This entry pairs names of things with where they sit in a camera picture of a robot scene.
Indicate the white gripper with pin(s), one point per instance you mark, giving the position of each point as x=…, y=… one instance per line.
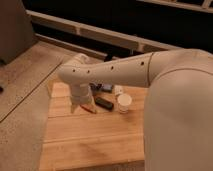
x=81, y=94

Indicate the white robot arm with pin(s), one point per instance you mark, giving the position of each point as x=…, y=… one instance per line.
x=178, y=109

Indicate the dark ceramic bowl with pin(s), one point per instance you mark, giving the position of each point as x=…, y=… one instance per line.
x=101, y=87

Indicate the orange carrot toy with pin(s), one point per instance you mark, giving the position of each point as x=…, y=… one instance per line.
x=87, y=108

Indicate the black rectangular block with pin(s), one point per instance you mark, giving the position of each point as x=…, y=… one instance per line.
x=104, y=103

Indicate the wooden cutting board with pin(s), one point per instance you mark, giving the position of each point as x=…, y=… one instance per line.
x=75, y=138

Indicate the small white object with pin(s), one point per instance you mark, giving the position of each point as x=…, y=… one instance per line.
x=118, y=90

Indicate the grey cabinet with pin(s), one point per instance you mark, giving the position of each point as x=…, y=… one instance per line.
x=16, y=31

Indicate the white metal rail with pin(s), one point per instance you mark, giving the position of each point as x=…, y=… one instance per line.
x=121, y=40

